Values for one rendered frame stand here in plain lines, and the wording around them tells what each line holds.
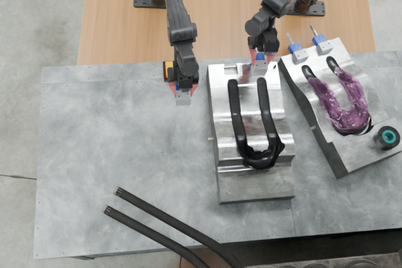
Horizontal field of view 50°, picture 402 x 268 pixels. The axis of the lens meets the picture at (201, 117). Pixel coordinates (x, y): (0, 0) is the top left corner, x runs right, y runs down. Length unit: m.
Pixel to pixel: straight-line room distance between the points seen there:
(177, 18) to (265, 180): 0.62
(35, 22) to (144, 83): 1.32
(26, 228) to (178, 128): 1.14
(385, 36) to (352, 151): 1.55
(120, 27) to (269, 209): 0.91
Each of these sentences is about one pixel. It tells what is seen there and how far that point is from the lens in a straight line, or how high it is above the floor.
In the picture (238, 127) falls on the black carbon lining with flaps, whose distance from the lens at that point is 1.50.
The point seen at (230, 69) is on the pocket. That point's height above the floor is 0.86.
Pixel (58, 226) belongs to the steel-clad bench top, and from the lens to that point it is 1.55.
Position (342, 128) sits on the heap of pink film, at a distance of 1.61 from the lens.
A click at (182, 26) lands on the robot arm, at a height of 1.20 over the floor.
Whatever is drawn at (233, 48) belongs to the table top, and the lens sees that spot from 1.74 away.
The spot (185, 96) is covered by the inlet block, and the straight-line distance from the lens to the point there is 1.46.
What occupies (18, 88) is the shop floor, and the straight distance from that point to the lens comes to 2.66.
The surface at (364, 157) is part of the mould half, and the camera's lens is 1.58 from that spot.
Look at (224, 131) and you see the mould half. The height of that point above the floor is 0.91.
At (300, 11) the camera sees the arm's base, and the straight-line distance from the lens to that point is 1.87.
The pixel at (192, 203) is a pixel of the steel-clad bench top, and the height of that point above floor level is 0.80.
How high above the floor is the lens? 2.30
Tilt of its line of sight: 69 degrees down
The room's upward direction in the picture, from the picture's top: 11 degrees clockwise
